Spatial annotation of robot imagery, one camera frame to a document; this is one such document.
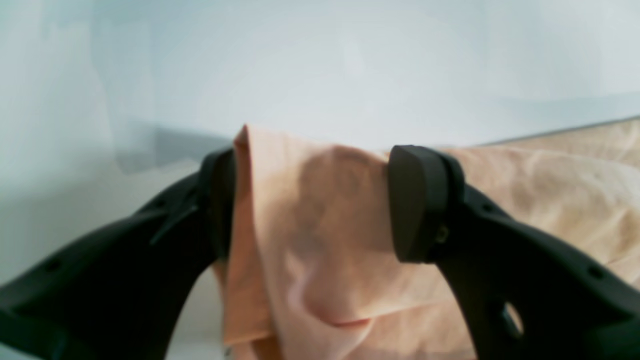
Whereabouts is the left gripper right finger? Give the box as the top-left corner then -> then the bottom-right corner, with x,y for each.
388,145 -> 640,360

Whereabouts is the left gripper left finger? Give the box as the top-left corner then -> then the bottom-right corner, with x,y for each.
0,148 -> 236,360

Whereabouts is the peach pink T-shirt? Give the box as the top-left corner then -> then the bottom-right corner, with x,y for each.
214,125 -> 639,360

